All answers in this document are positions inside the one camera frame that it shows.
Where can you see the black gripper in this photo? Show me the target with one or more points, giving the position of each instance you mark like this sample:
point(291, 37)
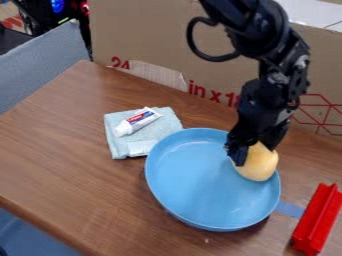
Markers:
point(263, 114)

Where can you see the yellow ball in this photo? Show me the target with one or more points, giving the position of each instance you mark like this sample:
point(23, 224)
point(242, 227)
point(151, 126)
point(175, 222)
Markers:
point(261, 163)

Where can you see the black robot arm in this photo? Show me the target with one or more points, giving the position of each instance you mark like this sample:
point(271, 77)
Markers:
point(257, 26)

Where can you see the blue plate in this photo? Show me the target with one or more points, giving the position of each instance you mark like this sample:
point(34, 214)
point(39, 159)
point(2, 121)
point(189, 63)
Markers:
point(194, 182)

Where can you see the blue tape strip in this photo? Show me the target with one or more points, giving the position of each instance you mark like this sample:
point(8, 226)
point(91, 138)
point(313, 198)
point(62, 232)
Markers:
point(290, 209)

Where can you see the red plastic block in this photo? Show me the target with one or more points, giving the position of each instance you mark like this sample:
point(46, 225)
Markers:
point(315, 223)

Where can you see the white toothpaste tube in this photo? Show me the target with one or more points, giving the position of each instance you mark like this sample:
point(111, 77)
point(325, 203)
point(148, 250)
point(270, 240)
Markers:
point(134, 123)

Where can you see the light blue folded cloth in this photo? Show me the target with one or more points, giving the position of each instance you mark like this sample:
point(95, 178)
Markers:
point(138, 144)

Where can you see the brown cardboard box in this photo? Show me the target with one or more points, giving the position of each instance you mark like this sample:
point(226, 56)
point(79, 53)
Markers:
point(140, 33)

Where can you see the black machine with lights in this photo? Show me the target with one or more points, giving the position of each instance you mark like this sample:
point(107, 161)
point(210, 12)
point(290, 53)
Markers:
point(42, 15)

